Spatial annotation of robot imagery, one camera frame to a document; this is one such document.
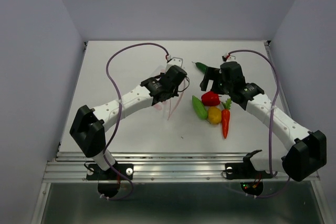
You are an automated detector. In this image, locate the light green toy gourd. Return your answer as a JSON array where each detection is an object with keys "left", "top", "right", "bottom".
[{"left": 192, "top": 95, "right": 208, "bottom": 120}]

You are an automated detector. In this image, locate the orange toy carrot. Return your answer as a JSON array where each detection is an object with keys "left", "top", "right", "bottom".
[{"left": 222, "top": 98, "right": 232, "bottom": 139}]

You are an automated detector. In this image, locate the dark green toy cucumber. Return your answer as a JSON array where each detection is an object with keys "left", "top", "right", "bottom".
[{"left": 193, "top": 62, "right": 208, "bottom": 74}]

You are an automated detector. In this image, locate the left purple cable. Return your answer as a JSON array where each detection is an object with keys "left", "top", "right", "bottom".
[{"left": 101, "top": 42, "right": 173, "bottom": 201}]

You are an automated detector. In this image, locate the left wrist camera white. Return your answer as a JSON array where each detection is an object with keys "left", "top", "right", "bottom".
[{"left": 165, "top": 57, "right": 183, "bottom": 72}]

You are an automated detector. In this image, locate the clear zip top bag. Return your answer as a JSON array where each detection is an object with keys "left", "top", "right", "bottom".
[{"left": 152, "top": 79, "right": 186, "bottom": 121}]

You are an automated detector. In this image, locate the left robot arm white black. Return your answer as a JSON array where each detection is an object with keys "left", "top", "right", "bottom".
[{"left": 69, "top": 65, "right": 187, "bottom": 179}]

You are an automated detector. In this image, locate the yellow toy potato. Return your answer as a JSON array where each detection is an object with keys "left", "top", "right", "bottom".
[{"left": 207, "top": 106, "right": 222, "bottom": 124}]

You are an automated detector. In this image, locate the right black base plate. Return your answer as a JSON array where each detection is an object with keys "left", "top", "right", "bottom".
[{"left": 223, "top": 150, "right": 272, "bottom": 180}]

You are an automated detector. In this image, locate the red toy bell pepper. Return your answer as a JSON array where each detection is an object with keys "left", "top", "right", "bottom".
[{"left": 201, "top": 91, "right": 221, "bottom": 106}]

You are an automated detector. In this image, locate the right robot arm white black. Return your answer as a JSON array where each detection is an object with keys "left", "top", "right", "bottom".
[{"left": 200, "top": 61, "right": 327, "bottom": 182}]

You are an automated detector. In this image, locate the aluminium frame rail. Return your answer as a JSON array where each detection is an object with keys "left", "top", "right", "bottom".
[{"left": 41, "top": 152, "right": 321, "bottom": 184}]

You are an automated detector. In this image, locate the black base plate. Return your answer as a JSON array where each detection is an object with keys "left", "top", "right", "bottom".
[
  {"left": 223, "top": 150, "right": 272, "bottom": 180},
  {"left": 84, "top": 163, "right": 134, "bottom": 181}
]

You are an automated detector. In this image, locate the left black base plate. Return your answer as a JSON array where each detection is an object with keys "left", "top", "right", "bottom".
[{"left": 84, "top": 163, "right": 134, "bottom": 181}]

